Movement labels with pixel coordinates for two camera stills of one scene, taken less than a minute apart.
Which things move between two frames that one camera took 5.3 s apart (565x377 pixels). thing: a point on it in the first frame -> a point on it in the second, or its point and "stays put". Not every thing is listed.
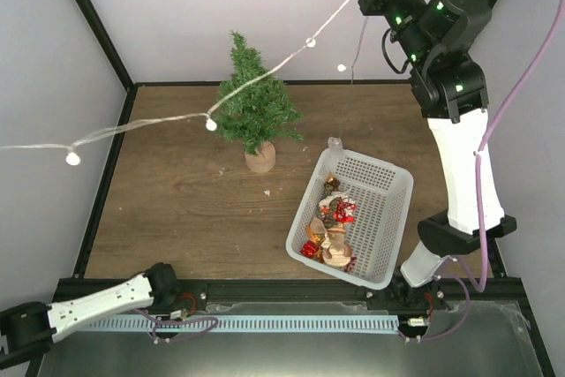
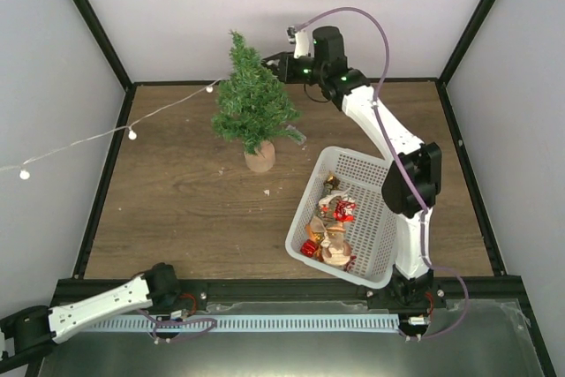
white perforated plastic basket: (380, 192) stays put
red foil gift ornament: (309, 249) stays put
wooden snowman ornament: (335, 252) stays put
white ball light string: (210, 118) -> (25, 171)
